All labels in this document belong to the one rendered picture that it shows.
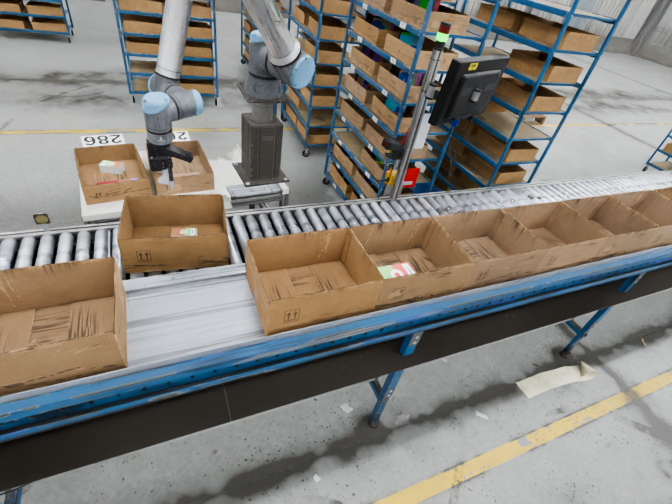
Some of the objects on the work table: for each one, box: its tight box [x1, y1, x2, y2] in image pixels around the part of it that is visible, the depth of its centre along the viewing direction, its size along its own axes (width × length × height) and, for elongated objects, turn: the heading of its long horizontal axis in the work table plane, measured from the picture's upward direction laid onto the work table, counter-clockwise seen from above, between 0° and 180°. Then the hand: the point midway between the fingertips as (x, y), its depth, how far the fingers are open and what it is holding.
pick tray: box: [145, 140, 215, 195], centre depth 205 cm, size 28×38×10 cm
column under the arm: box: [232, 112, 290, 187], centre depth 212 cm, size 26×26×33 cm
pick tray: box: [73, 143, 152, 205], centre depth 191 cm, size 28×38×10 cm
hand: (172, 182), depth 159 cm, fingers open, 5 cm apart
